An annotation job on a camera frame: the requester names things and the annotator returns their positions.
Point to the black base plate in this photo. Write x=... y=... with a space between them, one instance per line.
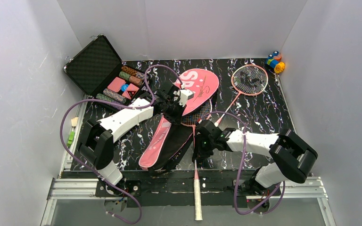
x=176 y=188

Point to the colourful toy blocks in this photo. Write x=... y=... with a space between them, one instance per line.
x=274 y=61

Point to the green red chip stack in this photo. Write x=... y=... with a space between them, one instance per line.
x=132 y=79

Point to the brown striped chip stack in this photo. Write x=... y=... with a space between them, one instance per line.
x=133 y=72

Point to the aluminium rail frame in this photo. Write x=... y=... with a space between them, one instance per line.
x=78 y=199

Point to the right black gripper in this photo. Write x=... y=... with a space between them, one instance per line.
x=200 y=149

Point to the green purple chip stack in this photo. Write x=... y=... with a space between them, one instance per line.
x=114 y=104

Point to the green clip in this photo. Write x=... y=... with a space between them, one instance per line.
x=70 y=139

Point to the pink badminton racket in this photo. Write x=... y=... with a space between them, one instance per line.
x=190 y=120
x=248 y=80

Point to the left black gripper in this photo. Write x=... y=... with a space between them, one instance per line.
x=175 y=113

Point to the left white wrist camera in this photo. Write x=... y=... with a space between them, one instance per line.
x=184 y=96

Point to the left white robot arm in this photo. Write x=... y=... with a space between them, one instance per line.
x=97 y=139

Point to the pink card deck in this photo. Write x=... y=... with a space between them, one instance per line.
x=131 y=91
x=117 y=84

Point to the black poker chip case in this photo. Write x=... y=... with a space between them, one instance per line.
x=96 y=66

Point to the beige clip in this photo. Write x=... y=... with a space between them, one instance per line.
x=74 y=121

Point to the purple patterned chip stack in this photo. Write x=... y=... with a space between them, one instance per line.
x=115 y=96

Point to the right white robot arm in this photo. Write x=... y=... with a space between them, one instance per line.
x=293 y=159

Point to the blue dealer chip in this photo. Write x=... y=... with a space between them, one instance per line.
x=124 y=87

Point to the pink racket bag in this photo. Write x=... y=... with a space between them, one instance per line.
x=181 y=124

